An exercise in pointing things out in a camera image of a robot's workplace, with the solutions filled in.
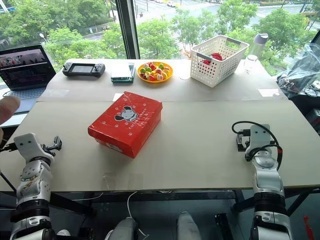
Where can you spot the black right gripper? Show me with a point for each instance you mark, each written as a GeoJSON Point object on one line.
{"type": "Point", "coordinates": [247, 143]}

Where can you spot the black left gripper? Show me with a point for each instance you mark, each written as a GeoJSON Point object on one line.
{"type": "Point", "coordinates": [47, 149]}

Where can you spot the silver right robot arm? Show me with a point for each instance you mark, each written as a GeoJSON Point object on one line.
{"type": "Point", "coordinates": [268, 195]}

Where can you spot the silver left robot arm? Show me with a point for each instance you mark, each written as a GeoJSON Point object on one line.
{"type": "Point", "coordinates": [32, 190]}

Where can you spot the red gift box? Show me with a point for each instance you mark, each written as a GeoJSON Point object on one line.
{"type": "Point", "coordinates": [130, 117]}

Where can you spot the bystander bare hand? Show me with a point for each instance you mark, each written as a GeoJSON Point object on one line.
{"type": "Point", "coordinates": [8, 106]}

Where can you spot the black storage box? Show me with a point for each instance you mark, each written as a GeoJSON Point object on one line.
{"type": "Point", "coordinates": [313, 121]}

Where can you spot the grey open laptop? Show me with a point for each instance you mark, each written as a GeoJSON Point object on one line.
{"type": "Point", "coordinates": [23, 72]}

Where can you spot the black handheld game console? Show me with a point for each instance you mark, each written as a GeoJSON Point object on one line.
{"type": "Point", "coordinates": [83, 69]}

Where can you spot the clear drinking glass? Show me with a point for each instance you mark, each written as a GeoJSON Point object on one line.
{"type": "Point", "coordinates": [250, 64]}

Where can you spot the white perforated plastic basket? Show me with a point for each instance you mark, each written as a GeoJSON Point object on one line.
{"type": "Point", "coordinates": [215, 65]}

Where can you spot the white round coaster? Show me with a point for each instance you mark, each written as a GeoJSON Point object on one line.
{"type": "Point", "coordinates": [185, 77]}

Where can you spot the red item in basket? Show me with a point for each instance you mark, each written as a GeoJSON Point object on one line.
{"type": "Point", "coordinates": [215, 56]}

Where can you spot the clear plastic bag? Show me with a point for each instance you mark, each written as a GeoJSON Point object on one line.
{"type": "Point", "coordinates": [300, 75]}

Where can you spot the grey rounded robot knee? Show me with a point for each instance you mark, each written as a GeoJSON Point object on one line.
{"type": "Point", "coordinates": [188, 226]}
{"type": "Point", "coordinates": [123, 228]}

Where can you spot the white and teal flat box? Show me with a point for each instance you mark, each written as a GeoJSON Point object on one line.
{"type": "Point", "coordinates": [121, 72]}

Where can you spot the yellow plate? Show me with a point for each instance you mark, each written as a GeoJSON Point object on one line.
{"type": "Point", "coordinates": [168, 75]}

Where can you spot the clear bottle with purple lid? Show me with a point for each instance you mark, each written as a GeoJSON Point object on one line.
{"type": "Point", "coordinates": [259, 45]}

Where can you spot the orange toy fruit slice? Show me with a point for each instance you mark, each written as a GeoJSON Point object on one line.
{"type": "Point", "coordinates": [165, 72]}

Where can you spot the pink toy fruit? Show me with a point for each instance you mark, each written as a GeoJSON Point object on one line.
{"type": "Point", "coordinates": [160, 77]}

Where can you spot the red toy strawberry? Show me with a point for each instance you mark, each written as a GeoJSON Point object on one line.
{"type": "Point", "coordinates": [152, 67]}

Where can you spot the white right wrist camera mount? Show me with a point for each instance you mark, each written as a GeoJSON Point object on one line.
{"type": "Point", "coordinates": [261, 136]}

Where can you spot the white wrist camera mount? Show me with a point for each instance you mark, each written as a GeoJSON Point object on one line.
{"type": "Point", "coordinates": [27, 146]}
{"type": "Point", "coordinates": [261, 136]}

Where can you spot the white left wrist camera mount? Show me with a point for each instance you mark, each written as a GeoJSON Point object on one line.
{"type": "Point", "coordinates": [27, 146]}

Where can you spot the black table frame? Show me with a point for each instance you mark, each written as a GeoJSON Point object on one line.
{"type": "Point", "coordinates": [75, 200]}

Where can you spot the black metal bracket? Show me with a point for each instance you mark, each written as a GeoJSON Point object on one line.
{"type": "Point", "coordinates": [223, 225]}

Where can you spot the black window frame post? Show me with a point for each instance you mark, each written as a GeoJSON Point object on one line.
{"type": "Point", "coordinates": [128, 27]}

